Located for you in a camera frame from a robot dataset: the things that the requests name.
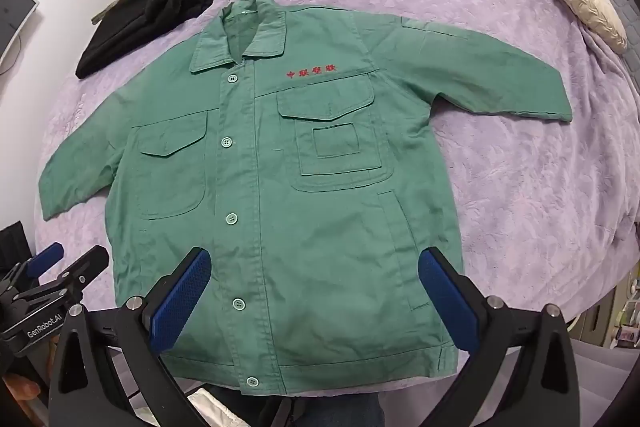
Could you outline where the cluttered bedside shelf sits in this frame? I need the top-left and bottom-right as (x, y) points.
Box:
(597, 274), (640, 350)

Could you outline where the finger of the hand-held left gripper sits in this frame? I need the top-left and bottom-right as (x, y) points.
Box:
(0, 243), (64, 296)
(56, 245), (110, 296)

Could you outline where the green work jacket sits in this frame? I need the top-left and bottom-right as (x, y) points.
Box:
(37, 0), (574, 396)

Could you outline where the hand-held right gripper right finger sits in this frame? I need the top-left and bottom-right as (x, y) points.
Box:
(416, 248), (582, 427)

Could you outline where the person's left hand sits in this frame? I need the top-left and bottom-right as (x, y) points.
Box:
(0, 378), (42, 414)

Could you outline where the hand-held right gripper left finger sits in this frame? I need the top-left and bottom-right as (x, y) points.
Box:
(49, 247), (213, 427)

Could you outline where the wall monitor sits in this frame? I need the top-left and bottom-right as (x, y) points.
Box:
(0, 0), (40, 74)

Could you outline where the black folded garment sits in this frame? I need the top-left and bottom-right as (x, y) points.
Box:
(76, 0), (224, 81)

